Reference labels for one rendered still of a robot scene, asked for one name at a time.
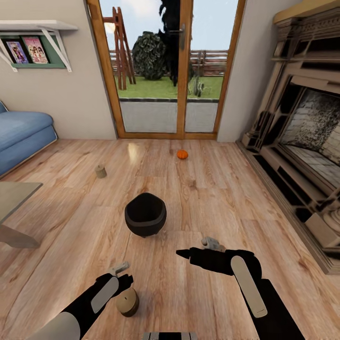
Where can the pillar candle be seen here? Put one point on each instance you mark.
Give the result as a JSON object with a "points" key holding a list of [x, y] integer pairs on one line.
{"points": [[100, 171], [127, 302], [221, 249]]}

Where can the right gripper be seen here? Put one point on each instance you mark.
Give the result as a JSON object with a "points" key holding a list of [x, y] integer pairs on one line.
{"points": [[200, 257]]}

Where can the pumpkin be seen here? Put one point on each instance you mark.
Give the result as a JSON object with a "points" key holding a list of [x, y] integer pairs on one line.
{"points": [[182, 154]]}

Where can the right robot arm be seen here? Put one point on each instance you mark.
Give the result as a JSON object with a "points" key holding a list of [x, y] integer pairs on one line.
{"points": [[270, 316]]}

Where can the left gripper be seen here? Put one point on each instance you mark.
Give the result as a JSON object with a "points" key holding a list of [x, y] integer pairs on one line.
{"points": [[124, 283]]}

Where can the cauldron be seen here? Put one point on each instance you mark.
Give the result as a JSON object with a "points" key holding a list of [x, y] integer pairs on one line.
{"points": [[145, 215]]}

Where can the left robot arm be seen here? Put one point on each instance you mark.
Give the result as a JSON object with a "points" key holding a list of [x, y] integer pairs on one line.
{"points": [[77, 318]]}

